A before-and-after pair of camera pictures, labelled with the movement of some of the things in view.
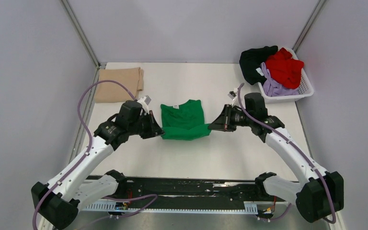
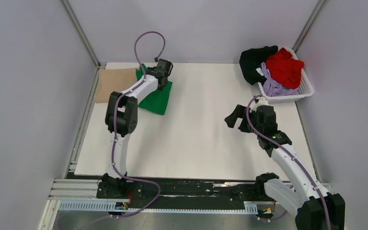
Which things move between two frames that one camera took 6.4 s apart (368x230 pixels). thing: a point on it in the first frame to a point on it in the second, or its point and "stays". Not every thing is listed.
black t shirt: (250, 62) stays
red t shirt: (283, 69) stays
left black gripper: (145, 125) to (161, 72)
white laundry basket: (305, 89) stays
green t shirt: (184, 122) to (156, 101)
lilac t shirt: (271, 87) stays
